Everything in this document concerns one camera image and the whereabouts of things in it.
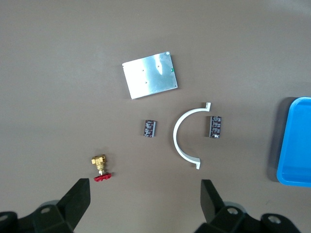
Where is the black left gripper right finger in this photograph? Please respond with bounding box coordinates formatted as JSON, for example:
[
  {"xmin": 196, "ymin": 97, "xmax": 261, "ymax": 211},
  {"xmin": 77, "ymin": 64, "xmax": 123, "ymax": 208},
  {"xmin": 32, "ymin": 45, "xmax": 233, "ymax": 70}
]
[{"xmin": 194, "ymin": 179, "xmax": 302, "ymax": 233}]

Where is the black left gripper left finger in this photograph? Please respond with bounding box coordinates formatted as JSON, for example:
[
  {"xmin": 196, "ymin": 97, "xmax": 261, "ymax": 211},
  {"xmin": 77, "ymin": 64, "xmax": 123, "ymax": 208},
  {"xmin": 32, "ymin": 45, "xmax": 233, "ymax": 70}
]
[{"xmin": 0, "ymin": 178, "xmax": 91, "ymax": 233}]

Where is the dark brown electrolytic capacitor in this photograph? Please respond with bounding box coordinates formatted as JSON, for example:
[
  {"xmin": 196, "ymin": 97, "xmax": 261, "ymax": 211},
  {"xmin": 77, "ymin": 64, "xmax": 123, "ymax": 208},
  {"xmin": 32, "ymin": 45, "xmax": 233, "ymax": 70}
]
[
  {"xmin": 208, "ymin": 116, "xmax": 222, "ymax": 139},
  {"xmin": 142, "ymin": 119, "xmax": 158, "ymax": 138}
]

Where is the blue plastic tray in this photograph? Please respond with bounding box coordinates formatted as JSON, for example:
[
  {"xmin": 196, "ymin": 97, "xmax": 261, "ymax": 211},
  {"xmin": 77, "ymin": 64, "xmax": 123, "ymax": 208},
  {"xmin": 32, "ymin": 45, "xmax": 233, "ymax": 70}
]
[{"xmin": 276, "ymin": 97, "xmax": 311, "ymax": 187}]

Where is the white semicircular pipe clamp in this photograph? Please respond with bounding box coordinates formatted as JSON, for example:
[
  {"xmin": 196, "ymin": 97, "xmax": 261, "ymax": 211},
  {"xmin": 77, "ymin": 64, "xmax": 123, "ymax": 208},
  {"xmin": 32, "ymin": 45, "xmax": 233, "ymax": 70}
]
[{"xmin": 173, "ymin": 101, "xmax": 212, "ymax": 170}]

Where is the brown table mat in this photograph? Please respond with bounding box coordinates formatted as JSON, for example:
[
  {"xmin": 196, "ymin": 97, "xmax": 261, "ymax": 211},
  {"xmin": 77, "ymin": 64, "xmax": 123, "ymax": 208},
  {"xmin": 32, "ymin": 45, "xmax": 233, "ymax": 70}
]
[{"xmin": 0, "ymin": 0, "xmax": 311, "ymax": 233}]

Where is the square aluminium plate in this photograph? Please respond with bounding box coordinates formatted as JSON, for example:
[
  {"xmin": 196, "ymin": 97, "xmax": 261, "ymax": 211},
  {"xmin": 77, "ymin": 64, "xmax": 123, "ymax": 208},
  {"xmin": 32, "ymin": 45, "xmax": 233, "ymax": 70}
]
[{"xmin": 121, "ymin": 50, "xmax": 178, "ymax": 100}]

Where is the brass valve red handle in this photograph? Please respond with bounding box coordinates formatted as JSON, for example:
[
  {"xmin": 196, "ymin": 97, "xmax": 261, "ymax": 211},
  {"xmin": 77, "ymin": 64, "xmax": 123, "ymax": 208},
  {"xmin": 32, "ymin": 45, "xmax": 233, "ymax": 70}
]
[{"xmin": 91, "ymin": 155, "xmax": 113, "ymax": 183}]

